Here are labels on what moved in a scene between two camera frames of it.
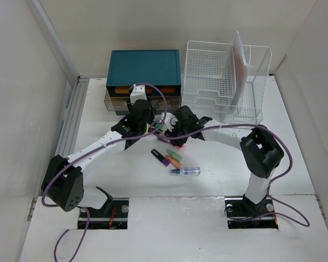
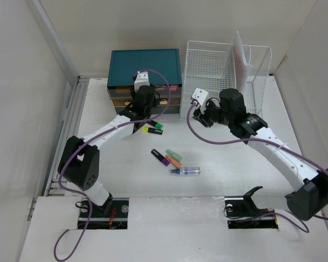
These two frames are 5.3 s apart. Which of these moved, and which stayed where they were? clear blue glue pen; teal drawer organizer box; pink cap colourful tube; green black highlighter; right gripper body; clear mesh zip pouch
Moved: right gripper body; pink cap colourful tube
Stayed: green black highlighter; clear mesh zip pouch; teal drawer organizer box; clear blue glue pen
